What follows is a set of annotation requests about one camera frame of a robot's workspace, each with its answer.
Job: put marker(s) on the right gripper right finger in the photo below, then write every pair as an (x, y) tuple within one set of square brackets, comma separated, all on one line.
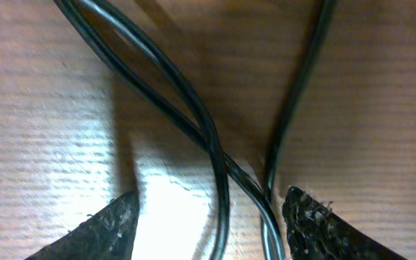
[(315, 232)]

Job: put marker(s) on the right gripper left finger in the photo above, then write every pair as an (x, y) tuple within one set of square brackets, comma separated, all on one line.
[(107, 235)]

